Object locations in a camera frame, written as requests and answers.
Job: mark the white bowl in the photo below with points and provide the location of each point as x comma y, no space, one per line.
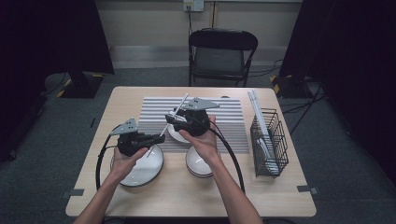
196,165

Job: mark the grey round base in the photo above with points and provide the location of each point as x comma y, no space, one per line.
54,84

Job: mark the black curtain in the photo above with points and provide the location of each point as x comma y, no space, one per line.
46,31
358,62

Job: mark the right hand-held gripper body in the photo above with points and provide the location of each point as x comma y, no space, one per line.
196,123

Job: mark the grey tape piece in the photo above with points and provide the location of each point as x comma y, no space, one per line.
306,189
73,193

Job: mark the person's left hand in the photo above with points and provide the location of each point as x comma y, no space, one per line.
124,166

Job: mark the striped woven placemat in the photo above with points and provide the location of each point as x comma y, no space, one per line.
230,130

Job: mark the person's right hand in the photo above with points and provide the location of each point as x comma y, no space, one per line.
205,146

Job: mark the white wall outlet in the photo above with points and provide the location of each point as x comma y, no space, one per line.
197,5

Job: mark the white plate with dark rim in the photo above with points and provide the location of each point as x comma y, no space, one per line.
149,169
177,135

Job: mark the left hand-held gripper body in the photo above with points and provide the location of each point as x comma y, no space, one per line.
129,143

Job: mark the small dark strip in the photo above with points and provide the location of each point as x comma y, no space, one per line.
92,122

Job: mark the black folding chair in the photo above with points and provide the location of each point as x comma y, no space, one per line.
218,62

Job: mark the black stand base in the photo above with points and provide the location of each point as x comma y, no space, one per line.
289,88
82,90

